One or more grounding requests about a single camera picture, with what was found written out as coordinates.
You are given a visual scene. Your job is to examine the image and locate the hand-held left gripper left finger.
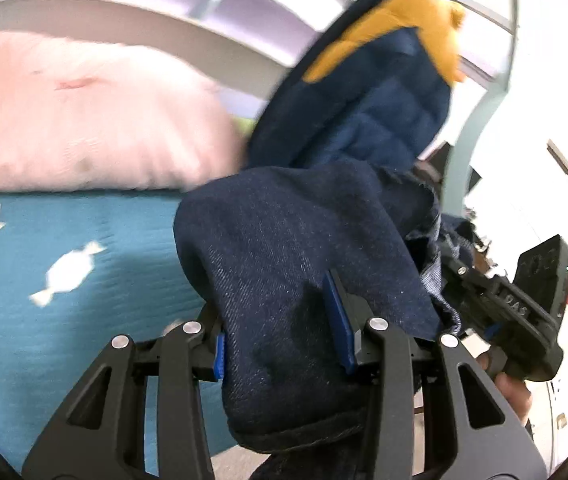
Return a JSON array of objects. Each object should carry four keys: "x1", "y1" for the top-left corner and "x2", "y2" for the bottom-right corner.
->
[{"x1": 21, "y1": 305, "x2": 227, "y2": 480}]

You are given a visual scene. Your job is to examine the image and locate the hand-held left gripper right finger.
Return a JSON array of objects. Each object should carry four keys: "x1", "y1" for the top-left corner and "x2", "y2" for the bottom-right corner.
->
[{"x1": 323, "y1": 269, "x2": 550, "y2": 480}]

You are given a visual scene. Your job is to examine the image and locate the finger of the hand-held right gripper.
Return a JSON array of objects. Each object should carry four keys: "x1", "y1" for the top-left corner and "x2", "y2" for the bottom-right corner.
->
[{"x1": 439, "y1": 255, "x2": 495, "y2": 311}]

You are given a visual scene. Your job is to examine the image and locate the dark denim jacket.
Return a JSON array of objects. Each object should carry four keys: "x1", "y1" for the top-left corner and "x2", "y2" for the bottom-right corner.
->
[{"x1": 174, "y1": 157, "x2": 471, "y2": 480}]

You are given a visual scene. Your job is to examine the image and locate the person's right hand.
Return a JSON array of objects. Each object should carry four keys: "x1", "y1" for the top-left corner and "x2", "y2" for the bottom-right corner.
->
[{"x1": 476, "y1": 347, "x2": 535, "y2": 422}]

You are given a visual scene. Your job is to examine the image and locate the teal quilted bed sheet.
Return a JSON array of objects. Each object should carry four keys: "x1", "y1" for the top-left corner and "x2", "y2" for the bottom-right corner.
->
[{"x1": 0, "y1": 187, "x2": 245, "y2": 476}]

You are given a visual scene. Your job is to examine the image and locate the navy yellow puffer jacket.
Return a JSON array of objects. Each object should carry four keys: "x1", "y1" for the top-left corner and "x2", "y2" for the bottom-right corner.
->
[{"x1": 246, "y1": 0, "x2": 468, "y2": 177}]

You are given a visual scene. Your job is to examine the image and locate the pink quilt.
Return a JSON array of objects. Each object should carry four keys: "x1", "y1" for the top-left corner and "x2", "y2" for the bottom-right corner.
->
[{"x1": 0, "y1": 30, "x2": 248, "y2": 194}]

